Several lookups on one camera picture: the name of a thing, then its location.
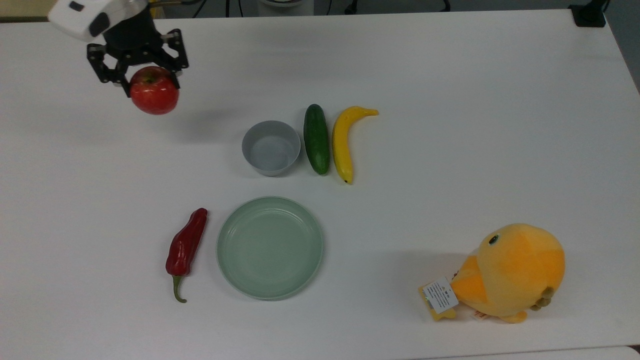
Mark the red apple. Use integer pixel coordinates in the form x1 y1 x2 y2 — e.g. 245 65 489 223
129 66 180 116

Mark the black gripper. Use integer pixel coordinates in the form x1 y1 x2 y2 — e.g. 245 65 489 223
86 7 190 98

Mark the green cucumber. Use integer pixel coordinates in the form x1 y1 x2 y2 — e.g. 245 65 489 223
303 103 331 176

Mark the yellow banana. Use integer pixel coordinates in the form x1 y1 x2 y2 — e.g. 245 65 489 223
332 105 380 185

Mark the red chili pepper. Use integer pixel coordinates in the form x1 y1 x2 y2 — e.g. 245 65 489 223
165 207 209 304

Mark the pale green plate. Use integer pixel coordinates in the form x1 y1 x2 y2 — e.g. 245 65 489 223
216 196 325 302

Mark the yellow plush duck toy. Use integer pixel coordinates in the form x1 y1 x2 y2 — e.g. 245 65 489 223
418 223 566 324

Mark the grey round bowl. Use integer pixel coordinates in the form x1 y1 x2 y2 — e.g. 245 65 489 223
242 120 302 177

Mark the black table clamp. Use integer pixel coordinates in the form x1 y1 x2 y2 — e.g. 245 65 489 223
569 0 611 28

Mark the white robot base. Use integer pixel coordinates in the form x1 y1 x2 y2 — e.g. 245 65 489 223
257 0 315 17

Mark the wooden side table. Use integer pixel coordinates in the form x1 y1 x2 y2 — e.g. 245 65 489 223
0 0 56 22

